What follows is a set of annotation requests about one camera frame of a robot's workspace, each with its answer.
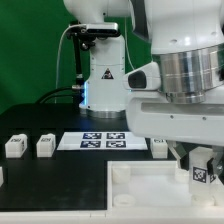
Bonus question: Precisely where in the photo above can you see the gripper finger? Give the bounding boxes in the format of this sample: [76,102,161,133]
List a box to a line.
[167,140,189,170]
[207,158,224,184]

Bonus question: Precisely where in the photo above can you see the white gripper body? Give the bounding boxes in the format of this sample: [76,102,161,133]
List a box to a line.
[126,92,224,146]

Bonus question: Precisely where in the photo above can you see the white square table top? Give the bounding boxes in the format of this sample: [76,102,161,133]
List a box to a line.
[107,161,224,209]

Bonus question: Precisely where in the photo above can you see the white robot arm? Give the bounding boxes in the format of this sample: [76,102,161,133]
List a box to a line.
[64,0,224,183]

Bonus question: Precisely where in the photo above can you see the white marker sheet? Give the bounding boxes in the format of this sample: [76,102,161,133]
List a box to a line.
[57,132,147,151]

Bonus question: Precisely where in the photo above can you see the white block left edge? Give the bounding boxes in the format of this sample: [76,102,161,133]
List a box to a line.
[0,167,4,188]

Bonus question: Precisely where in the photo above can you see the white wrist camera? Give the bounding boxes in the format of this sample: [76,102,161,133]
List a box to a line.
[123,62,161,91]

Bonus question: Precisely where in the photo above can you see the black cables at base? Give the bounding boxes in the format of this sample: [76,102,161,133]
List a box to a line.
[35,85,84,105]

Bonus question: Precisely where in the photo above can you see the grey camera on stand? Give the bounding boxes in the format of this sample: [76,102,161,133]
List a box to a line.
[81,22,120,37]

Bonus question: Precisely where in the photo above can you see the grey cable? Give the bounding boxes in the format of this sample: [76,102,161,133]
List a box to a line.
[53,23,83,104]

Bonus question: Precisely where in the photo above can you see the white front rail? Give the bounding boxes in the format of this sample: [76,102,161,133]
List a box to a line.
[0,212,224,224]

